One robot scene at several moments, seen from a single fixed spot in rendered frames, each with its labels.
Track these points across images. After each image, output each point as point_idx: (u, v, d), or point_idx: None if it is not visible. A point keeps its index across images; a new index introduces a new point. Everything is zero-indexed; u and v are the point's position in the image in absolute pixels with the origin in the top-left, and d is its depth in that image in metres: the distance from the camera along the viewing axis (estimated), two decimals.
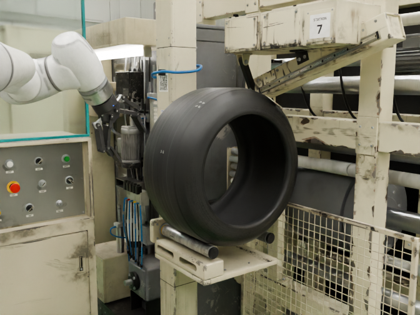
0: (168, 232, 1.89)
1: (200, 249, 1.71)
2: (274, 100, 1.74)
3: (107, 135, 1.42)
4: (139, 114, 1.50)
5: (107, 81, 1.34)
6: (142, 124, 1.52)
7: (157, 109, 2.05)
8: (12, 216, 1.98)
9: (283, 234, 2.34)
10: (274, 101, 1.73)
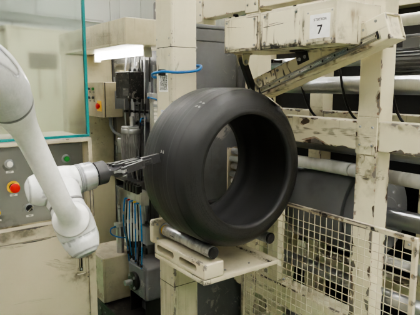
0: (168, 232, 1.89)
1: (200, 249, 1.71)
2: (274, 101, 1.74)
3: None
4: (142, 167, 1.56)
5: (86, 190, 1.44)
6: (150, 164, 1.59)
7: (157, 109, 2.05)
8: (12, 216, 1.98)
9: (283, 234, 2.34)
10: (274, 101, 1.73)
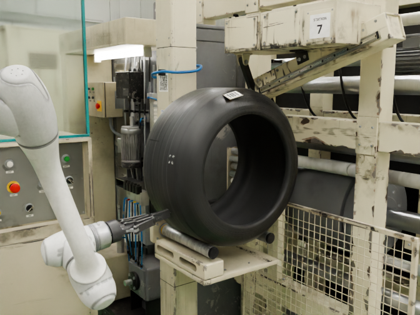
0: (172, 228, 1.90)
1: (204, 244, 1.72)
2: (232, 97, 1.62)
3: None
4: None
5: (100, 249, 1.49)
6: (161, 220, 1.64)
7: (157, 109, 2.05)
8: (12, 216, 1.98)
9: (283, 234, 2.34)
10: (232, 98, 1.61)
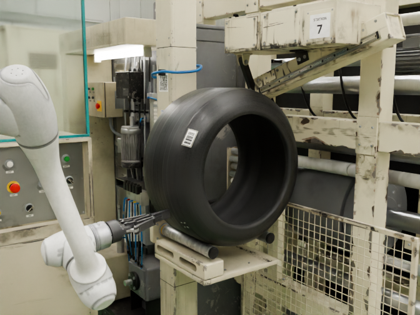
0: (175, 228, 1.91)
1: (207, 243, 1.73)
2: (190, 142, 1.54)
3: None
4: None
5: (100, 249, 1.49)
6: (161, 220, 1.64)
7: (157, 109, 2.05)
8: (12, 216, 1.98)
9: (283, 234, 2.34)
10: (192, 144, 1.54)
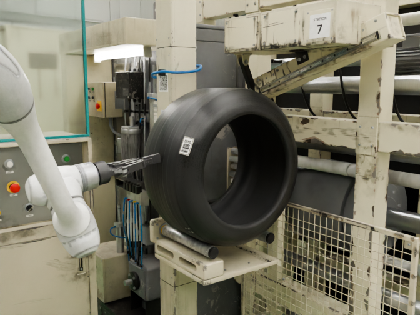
0: (175, 229, 1.91)
1: (208, 244, 1.73)
2: (187, 150, 1.54)
3: None
4: (142, 167, 1.57)
5: (87, 190, 1.44)
6: (151, 164, 1.59)
7: (157, 109, 2.05)
8: (12, 216, 1.98)
9: (283, 234, 2.34)
10: (189, 152, 1.53)
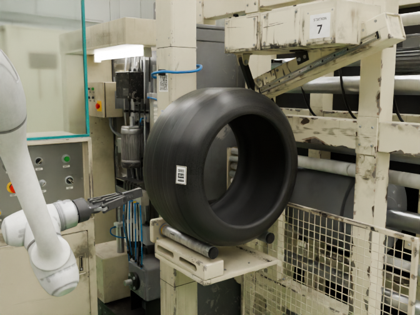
0: (169, 230, 1.90)
1: (201, 246, 1.71)
2: (184, 180, 1.54)
3: None
4: None
5: (65, 229, 1.42)
6: (132, 199, 1.57)
7: (157, 109, 2.05)
8: None
9: (283, 234, 2.34)
10: (185, 180, 1.54)
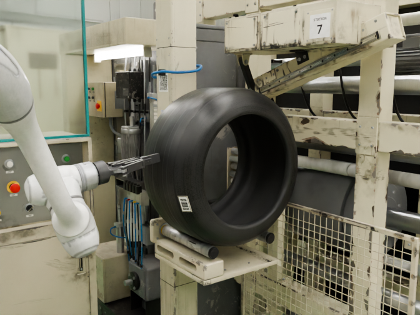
0: (169, 237, 1.90)
1: (202, 254, 1.72)
2: (189, 208, 1.57)
3: None
4: None
5: (86, 189, 1.44)
6: (150, 164, 1.59)
7: (157, 109, 2.05)
8: (12, 216, 1.98)
9: (283, 234, 2.34)
10: (190, 209, 1.57)
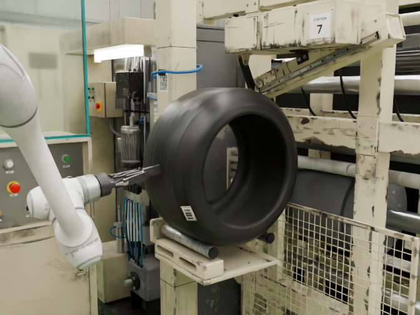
0: (171, 228, 1.90)
1: (204, 244, 1.72)
2: (193, 217, 1.58)
3: None
4: None
5: (88, 202, 1.45)
6: (152, 175, 1.60)
7: (157, 109, 2.05)
8: (12, 216, 1.98)
9: (283, 234, 2.34)
10: (195, 217, 1.58)
